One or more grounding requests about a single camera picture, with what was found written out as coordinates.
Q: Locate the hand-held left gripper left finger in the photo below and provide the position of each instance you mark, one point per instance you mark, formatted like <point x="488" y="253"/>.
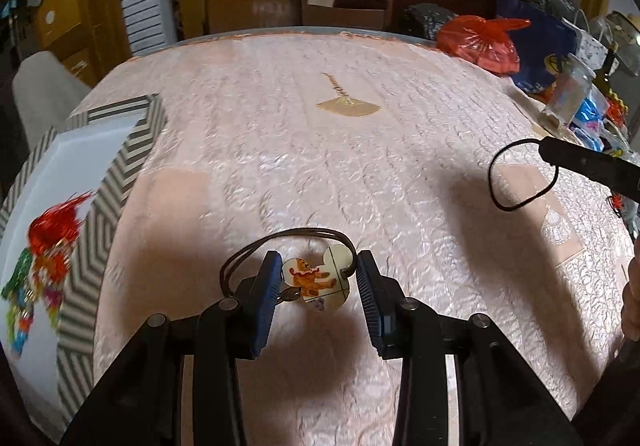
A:
<point x="265" y="298"/>

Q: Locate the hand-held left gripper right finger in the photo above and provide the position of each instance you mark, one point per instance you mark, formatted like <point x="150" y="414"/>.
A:
<point x="369" y="298"/>

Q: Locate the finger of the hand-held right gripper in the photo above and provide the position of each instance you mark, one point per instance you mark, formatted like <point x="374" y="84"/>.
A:
<point x="590" y="165"/>

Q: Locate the striped white box lid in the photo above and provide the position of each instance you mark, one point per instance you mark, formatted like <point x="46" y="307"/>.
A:
<point x="125" y="150"/>

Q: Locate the red tassel knot ornament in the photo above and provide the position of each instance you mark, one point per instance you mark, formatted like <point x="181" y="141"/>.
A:
<point x="50" y="236"/>

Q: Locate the person's right hand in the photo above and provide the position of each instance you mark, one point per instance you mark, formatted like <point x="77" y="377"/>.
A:
<point x="632" y="291"/>

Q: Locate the blue shiny packet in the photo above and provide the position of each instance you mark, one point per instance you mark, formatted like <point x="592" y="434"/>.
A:
<point x="590" y="109"/>

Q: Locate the dark glass bottle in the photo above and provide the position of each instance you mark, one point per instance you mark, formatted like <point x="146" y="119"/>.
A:
<point x="606" y="75"/>

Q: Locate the white paper bag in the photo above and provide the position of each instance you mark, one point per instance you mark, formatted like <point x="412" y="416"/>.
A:
<point x="592" y="43"/>

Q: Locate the pink textured tablecloth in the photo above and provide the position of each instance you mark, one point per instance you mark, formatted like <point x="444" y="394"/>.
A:
<point x="400" y="175"/>

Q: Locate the blue bag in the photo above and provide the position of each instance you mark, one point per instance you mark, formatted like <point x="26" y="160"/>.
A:
<point x="535" y="35"/>

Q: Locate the red plastic bag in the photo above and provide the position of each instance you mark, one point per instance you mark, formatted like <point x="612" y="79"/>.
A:
<point x="475" y="40"/>

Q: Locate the gold fan pendant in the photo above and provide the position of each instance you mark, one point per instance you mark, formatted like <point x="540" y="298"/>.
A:
<point x="350" y="106"/>

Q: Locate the brown solid-back chair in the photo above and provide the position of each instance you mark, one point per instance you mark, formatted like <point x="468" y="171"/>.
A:
<point x="250" y="5"/>

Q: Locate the beige upholstered chair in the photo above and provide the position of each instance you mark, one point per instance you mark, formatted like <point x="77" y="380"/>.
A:
<point x="45" y="90"/>

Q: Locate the yellow cardboard boxes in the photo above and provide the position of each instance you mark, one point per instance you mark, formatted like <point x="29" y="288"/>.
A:
<point x="60" y="0"/>

